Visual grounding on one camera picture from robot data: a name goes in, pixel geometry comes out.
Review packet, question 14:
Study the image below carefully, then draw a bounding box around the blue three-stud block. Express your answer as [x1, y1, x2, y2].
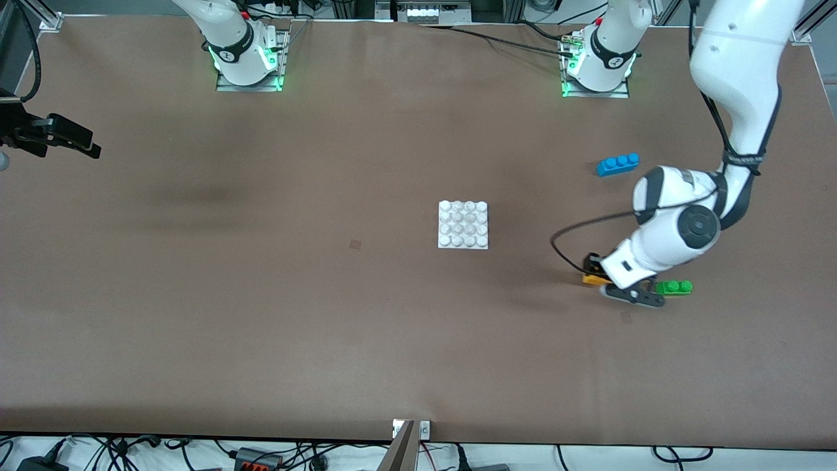
[596, 153, 641, 177]

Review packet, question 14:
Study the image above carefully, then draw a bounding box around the brown angled bar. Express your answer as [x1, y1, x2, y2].
[377, 422, 419, 471]

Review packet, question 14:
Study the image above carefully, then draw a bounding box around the small metal edge bracket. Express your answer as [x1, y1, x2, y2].
[392, 419, 432, 440]

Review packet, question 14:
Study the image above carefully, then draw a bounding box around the black adapter with orange connectors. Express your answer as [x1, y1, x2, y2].
[233, 447, 284, 471]

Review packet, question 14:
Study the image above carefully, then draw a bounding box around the black plug with cable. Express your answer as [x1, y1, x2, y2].
[454, 444, 511, 471]

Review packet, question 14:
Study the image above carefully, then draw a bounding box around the black looped floor cable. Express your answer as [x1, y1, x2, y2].
[653, 446, 715, 463]

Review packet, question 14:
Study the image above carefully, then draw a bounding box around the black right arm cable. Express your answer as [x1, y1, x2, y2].
[12, 0, 42, 103]

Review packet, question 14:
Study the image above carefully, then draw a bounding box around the black cable on table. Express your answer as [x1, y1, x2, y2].
[418, 22, 577, 57]

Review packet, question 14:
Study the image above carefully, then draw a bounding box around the white power strip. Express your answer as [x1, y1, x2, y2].
[394, 0, 473, 26]

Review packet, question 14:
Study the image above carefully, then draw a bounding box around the black power plug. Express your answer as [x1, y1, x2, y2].
[16, 437, 71, 471]

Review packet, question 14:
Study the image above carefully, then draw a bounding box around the white studded base plate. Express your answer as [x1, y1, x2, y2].
[437, 200, 490, 251]

